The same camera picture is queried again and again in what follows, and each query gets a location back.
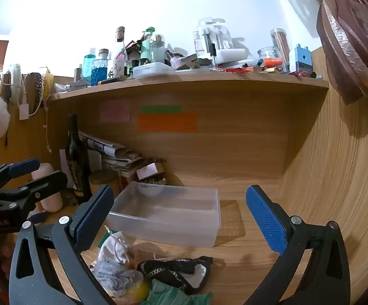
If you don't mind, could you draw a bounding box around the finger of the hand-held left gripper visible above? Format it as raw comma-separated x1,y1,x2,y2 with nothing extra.
19,171,68,211
0,158,41,185

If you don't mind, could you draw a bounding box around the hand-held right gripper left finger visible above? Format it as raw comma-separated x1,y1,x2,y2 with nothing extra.
9,184,118,305

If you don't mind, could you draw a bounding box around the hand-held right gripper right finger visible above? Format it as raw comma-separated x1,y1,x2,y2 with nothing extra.
244,184,351,305

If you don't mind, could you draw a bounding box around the white drawstring pouch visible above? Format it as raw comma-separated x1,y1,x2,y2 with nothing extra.
100,231,131,265

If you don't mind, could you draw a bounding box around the grey knit cloth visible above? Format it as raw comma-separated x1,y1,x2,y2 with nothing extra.
93,256,144,298

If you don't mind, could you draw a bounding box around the clear plastic box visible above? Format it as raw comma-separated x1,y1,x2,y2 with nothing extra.
106,181,221,248

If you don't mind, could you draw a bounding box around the yellow round plush toy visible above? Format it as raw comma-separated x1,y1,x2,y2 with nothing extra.
132,280,152,303

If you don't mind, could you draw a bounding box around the black face mask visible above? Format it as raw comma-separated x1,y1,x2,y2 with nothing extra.
136,256,214,295

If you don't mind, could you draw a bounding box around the green striped cloth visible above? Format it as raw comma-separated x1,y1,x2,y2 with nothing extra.
145,279,213,305

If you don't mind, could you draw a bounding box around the white paper note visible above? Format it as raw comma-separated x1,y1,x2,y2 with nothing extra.
59,149,76,189

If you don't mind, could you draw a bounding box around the pink cylinder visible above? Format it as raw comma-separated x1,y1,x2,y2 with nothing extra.
32,163,64,213

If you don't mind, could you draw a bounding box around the dark wine bottle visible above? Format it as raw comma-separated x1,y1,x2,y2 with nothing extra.
65,114,93,204

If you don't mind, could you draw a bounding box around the amber jar with lid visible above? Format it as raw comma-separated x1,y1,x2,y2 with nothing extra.
89,170,121,204

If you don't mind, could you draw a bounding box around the stack of papers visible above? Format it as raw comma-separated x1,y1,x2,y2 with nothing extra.
103,148,145,178

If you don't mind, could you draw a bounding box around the rolled newspaper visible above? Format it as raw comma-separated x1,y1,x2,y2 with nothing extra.
78,130,126,160

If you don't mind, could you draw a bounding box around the pile of small trinkets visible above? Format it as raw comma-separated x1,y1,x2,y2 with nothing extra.
140,176,167,186

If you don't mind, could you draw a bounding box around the small pink box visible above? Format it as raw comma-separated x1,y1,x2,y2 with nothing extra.
136,163,163,180

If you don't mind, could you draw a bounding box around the black braided headband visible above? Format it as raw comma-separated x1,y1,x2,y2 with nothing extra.
33,72,45,107

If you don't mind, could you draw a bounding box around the white fluffy headband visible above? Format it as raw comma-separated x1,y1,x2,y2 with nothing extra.
8,64,24,102

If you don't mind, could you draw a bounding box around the yellow hanging item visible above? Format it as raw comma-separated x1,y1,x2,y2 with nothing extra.
43,69,55,101

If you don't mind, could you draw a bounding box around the pink sticky note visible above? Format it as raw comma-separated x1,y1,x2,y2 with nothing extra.
100,99,131,122

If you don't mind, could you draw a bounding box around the black gold cylindrical tube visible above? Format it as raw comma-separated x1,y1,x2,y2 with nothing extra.
98,77,126,86

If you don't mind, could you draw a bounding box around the faceted glass bottle blue liquid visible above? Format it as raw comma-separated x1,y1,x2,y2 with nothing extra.
91,49,110,86

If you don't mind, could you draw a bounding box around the orange sticky note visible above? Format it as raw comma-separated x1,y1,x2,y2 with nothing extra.
138,113,197,133

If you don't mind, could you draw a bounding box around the tall teal plastic bottle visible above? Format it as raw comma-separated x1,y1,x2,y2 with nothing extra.
83,48,96,82

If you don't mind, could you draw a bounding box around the green sticky note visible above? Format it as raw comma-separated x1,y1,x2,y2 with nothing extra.
140,105,182,114

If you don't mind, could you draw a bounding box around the wooden shelf board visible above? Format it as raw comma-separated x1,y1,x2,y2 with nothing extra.
49,71,330,101

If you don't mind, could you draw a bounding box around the pile of pens and cosmetics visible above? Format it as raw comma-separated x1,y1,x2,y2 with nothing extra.
215,63,268,75

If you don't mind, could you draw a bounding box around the clear lidded plastic container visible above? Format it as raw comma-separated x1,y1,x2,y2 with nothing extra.
132,63,176,79

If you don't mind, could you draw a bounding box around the blue plastic block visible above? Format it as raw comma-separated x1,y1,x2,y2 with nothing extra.
294,44,314,75

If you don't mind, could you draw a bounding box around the mint green pump bottle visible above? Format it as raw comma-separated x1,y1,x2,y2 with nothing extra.
140,26,156,66

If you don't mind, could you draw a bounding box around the small glass jar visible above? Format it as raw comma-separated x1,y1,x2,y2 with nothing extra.
258,47,282,66

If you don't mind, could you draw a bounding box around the white flat box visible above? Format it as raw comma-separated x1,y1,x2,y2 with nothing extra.
216,48,247,64

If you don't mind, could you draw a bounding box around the clear bottle silver cap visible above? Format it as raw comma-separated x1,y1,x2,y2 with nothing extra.
150,34,166,64

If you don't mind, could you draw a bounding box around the clear tube of brown sticks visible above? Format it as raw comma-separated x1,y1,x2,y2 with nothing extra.
270,28,290,72

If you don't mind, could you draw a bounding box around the pink bottle black cap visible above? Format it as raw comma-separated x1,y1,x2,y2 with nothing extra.
166,50,185,69

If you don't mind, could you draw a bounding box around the mauve striped curtain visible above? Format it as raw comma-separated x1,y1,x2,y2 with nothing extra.
260,0,368,105

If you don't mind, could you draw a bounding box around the clear toothbrush blister pack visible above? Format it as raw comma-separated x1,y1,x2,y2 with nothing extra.
193,17,233,59

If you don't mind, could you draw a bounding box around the white charging cable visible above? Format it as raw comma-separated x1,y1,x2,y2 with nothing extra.
0,67,52,152

